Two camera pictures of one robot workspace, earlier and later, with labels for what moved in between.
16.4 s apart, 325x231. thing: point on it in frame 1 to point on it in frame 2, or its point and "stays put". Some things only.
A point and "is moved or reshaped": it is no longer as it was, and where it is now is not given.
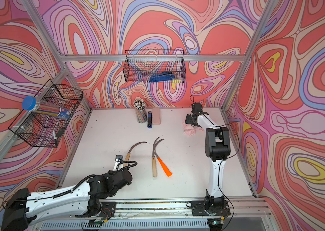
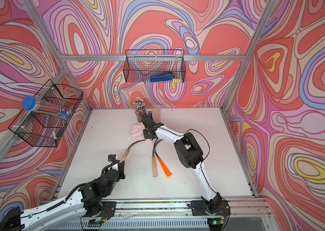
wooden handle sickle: (128, 155) is moved or reshaped
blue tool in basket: (162, 77) stays put
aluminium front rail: (172, 207) stays put
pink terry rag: (190, 130) to (137, 131)
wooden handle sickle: (154, 162) stays put
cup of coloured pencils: (140, 105) stays put
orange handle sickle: (168, 173) stays put
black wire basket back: (140, 65) stays put
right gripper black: (189, 120) to (146, 135)
